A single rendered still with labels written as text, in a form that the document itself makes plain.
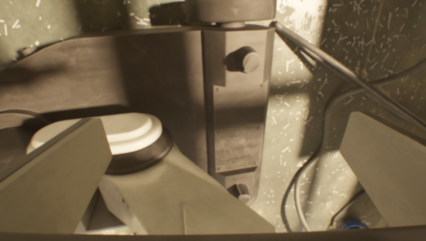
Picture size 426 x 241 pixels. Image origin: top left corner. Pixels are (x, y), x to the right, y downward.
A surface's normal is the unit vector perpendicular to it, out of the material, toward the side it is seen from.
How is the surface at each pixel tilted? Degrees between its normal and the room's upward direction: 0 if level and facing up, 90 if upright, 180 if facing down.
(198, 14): 55
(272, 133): 0
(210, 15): 37
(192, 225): 115
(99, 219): 90
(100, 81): 0
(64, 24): 0
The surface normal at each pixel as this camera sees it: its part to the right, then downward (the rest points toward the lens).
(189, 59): 0.20, 0.46
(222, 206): -0.11, -0.99
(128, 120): -0.03, -0.88
